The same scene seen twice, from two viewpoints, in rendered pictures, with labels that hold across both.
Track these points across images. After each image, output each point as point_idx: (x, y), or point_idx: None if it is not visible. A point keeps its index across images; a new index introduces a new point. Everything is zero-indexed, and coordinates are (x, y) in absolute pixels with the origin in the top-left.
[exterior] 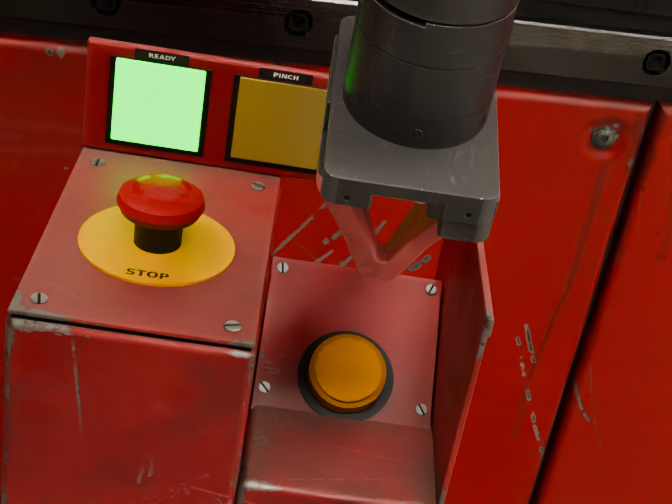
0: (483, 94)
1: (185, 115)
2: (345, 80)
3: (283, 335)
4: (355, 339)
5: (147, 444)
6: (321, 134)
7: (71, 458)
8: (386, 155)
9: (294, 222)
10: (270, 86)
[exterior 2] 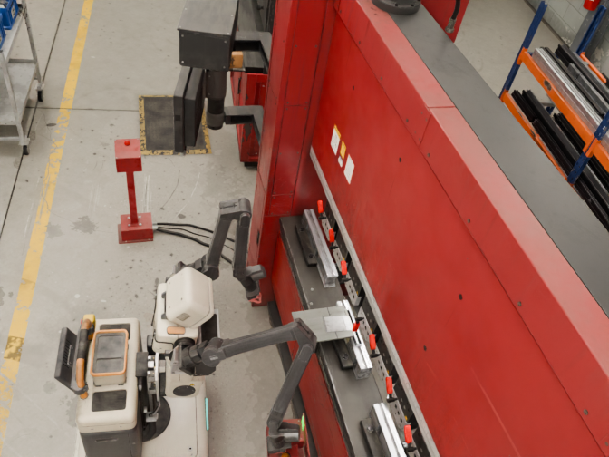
0: (274, 445)
1: (303, 426)
2: None
3: (288, 449)
4: (287, 456)
5: None
6: None
7: (266, 433)
8: (270, 441)
9: (338, 452)
10: (304, 432)
